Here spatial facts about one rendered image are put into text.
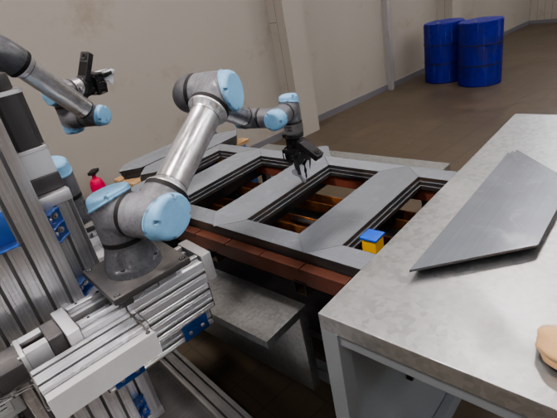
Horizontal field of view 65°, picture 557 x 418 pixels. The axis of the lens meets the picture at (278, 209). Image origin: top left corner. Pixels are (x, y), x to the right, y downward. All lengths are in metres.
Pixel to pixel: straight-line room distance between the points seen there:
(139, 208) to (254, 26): 4.24
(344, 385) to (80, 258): 0.83
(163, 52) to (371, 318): 3.93
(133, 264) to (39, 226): 0.27
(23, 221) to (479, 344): 1.07
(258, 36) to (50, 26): 2.13
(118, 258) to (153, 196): 0.22
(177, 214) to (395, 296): 0.53
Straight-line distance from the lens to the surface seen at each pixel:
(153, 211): 1.04
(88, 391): 1.16
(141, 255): 1.20
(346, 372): 1.00
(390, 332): 0.86
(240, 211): 1.80
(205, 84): 1.27
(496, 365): 0.82
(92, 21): 4.30
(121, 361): 1.16
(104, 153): 4.33
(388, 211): 1.67
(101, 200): 1.14
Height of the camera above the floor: 1.64
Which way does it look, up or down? 26 degrees down
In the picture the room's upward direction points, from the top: 11 degrees counter-clockwise
